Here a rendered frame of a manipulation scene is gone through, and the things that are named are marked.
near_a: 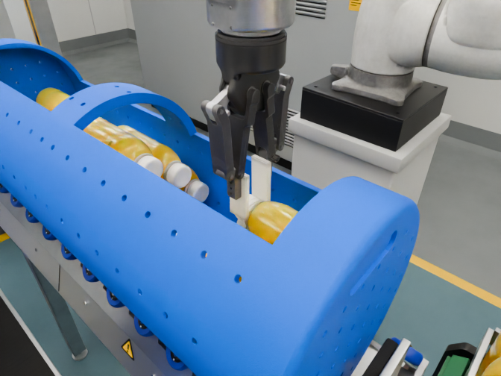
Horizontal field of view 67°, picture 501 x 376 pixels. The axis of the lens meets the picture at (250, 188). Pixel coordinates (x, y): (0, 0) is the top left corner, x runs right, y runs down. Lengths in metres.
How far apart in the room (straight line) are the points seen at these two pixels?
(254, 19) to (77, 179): 0.28
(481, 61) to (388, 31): 0.20
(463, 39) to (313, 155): 0.43
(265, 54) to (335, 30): 1.76
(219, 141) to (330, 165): 0.64
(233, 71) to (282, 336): 0.25
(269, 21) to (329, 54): 1.81
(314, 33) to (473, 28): 1.41
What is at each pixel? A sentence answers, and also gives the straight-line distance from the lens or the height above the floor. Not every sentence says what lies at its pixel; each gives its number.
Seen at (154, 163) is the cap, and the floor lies 1.15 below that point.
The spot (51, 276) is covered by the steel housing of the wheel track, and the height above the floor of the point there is 0.86.
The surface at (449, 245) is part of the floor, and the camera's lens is 2.33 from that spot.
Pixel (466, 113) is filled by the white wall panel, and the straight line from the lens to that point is 3.36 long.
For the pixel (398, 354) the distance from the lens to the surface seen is 0.48.
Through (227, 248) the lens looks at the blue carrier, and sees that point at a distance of 0.34.
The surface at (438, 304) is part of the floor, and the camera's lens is 2.01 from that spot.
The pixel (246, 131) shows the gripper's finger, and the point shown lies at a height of 1.24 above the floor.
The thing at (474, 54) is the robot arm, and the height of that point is 1.22.
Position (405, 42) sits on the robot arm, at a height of 1.22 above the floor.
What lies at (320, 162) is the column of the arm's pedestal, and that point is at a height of 0.90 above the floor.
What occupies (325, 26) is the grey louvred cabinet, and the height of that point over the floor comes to 0.98.
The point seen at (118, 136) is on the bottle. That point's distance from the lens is 0.61.
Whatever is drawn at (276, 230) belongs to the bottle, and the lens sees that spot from 0.48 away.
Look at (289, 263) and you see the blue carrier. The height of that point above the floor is 1.21.
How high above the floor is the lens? 1.44
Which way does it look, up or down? 35 degrees down
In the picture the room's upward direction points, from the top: straight up
